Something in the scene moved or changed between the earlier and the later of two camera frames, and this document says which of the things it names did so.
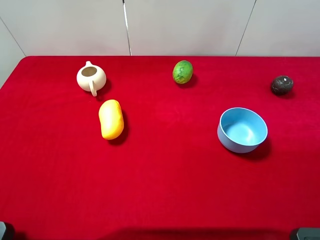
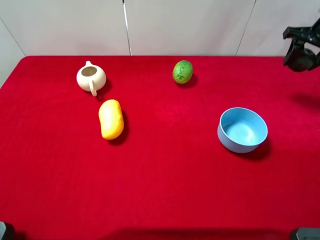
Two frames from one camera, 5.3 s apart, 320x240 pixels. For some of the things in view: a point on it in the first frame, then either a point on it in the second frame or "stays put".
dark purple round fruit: x=281 y=85 → x=302 y=60
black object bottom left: x=7 y=231 stays put
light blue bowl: x=241 y=130 stays put
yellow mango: x=111 y=119 stays put
